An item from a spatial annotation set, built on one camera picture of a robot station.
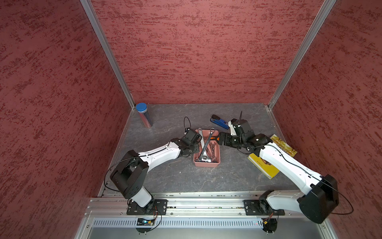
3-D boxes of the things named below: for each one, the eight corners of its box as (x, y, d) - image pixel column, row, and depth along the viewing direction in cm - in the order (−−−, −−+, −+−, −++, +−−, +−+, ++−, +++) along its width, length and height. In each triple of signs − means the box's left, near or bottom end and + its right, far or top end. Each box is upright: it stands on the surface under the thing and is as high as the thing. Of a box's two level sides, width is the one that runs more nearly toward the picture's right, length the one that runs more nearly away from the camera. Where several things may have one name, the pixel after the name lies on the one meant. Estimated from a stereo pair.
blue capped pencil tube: (142, 128, 108) (134, 111, 93) (145, 120, 113) (137, 102, 98) (151, 128, 108) (144, 111, 93) (153, 120, 113) (147, 102, 98)
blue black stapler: (210, 120, 114) (210, 117, 110) (213, 117, 116) (213, 113, 112) (227, 130, 108) (228, 126, 105) (229, 126, 110) (231, 122, 107)
